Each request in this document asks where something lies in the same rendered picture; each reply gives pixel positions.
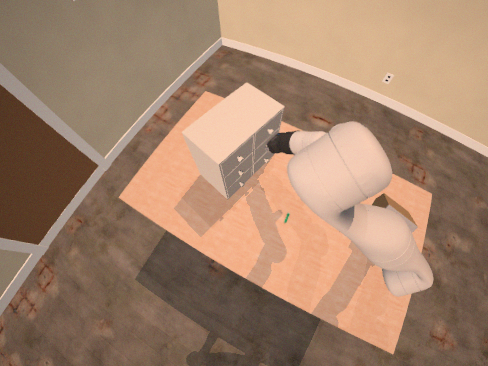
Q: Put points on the grey drawer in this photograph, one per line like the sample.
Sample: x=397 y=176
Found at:
x=265 y=131
x=239 y=183
x=258 y=152
x=238 y=171
x=237 y=157
x=261 y=161

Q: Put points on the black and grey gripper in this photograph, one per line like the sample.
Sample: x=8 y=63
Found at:
x=290 y=142

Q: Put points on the small beige chest of drawers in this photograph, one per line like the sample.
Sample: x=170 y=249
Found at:
x=218 y=133

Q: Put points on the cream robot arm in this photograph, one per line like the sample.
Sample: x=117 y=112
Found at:
x=346 y=167

